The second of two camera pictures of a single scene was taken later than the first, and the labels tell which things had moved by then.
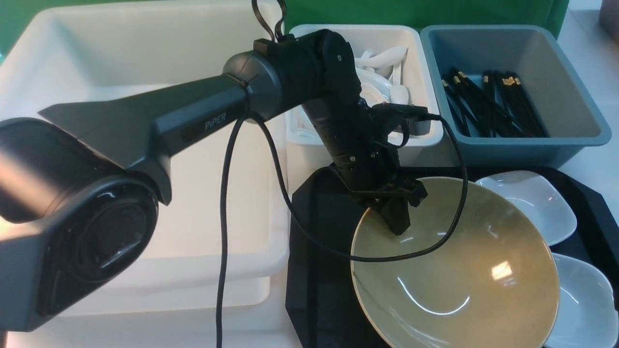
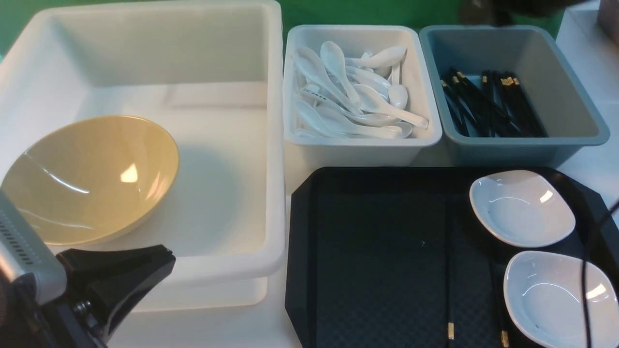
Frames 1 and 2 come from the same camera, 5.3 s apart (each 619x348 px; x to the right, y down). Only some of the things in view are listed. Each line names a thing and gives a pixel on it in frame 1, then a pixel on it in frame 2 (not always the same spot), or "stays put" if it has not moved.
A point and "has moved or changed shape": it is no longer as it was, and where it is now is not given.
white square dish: (536, 195) stays put
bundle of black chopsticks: (501, 110) stays put
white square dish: (587, 317) stays put
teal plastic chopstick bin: (515, 95) stays put
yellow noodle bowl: (494, 284) has moved or changed shape
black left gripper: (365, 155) -> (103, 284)
